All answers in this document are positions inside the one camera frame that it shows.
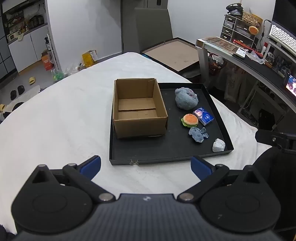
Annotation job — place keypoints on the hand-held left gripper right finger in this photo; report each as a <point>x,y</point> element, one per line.
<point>200,167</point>

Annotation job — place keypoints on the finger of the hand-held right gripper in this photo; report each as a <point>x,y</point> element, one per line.
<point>268,138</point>

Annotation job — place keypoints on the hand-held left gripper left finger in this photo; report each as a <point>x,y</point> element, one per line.
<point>90,167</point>

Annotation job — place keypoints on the white plastic wrap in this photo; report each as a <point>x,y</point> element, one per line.
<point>218,145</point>

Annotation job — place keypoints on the denim octopus toy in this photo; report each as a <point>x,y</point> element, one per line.
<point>197,134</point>

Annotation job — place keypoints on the black shallow tray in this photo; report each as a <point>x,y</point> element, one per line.
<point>173,148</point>

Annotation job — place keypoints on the burger plush toy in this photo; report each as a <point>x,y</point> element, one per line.
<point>190,119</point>

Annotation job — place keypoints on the blue tissue pack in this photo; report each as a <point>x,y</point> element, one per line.
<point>204,117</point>

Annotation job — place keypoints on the grey-blue plush toy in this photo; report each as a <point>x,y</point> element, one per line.
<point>186,99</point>

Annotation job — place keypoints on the lit phone screen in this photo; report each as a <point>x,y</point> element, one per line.
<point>291,84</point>

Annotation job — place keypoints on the grey desk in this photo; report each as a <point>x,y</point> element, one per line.
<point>261,68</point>

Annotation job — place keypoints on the small white box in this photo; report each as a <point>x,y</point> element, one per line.
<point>241,53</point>

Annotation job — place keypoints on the green plastic bag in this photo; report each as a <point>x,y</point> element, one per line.
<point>57,76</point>

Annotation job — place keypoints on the white keyboard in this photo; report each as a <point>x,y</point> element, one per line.
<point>282,37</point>

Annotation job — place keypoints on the black slipper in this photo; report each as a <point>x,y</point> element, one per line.
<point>13,94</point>
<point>21,89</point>

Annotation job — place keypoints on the yellow slipper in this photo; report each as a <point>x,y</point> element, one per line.
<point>32,80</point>

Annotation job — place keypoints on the yellow cardboard box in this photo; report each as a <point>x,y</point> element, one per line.
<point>89,59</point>

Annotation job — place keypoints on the orange round plush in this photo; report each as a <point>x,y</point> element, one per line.
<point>253,30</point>

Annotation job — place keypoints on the orange cardboard box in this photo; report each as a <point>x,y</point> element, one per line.
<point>47,62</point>

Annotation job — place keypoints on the grey drawer organizer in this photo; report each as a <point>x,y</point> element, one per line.
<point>231,29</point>

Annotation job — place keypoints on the yellow wicker basket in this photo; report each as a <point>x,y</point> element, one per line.
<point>252,18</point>

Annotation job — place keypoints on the dark monitor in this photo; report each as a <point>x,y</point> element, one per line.
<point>285,14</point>

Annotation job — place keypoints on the spray bottle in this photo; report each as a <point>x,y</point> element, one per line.
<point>48,44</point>

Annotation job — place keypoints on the white cabinet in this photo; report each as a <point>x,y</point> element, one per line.
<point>25,51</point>

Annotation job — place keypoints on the white microwave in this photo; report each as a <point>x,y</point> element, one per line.
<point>10,37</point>

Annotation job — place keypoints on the brown board in black frame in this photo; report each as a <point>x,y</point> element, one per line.
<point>173,54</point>

